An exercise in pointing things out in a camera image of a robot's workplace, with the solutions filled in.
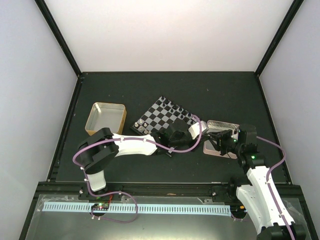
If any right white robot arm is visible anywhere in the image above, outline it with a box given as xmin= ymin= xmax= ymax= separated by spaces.
xmin=210 ymin=124 xmax=307 ymax=240

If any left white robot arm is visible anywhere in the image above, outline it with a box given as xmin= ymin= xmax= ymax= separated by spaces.
xmin=72 ymin=120 xmax=208 ymax=200

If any pink tray with pieces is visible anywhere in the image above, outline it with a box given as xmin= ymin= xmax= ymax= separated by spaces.
xmin=202 ymin=119 xmax=241 ymax=160

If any black and white chessboard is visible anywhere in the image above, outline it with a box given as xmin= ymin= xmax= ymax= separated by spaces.
xmin=129 ymin=95 xmax=196 ymax=158

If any gold metal tin tray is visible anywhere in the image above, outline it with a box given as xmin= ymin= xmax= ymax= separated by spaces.
xmin=84 ymin=102 xmax=127 ymax=136

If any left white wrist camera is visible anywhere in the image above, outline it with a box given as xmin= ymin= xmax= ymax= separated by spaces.
xmin=188 ymin=121 xmax=208 ymax=140

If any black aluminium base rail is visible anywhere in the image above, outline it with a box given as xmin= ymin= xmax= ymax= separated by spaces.
xmin=77 ymin=183 xmax=241 ymax=201

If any light blue slotted cable duct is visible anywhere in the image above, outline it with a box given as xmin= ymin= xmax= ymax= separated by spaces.
xmin=42 ymin=202 xmax=231 ymax=217

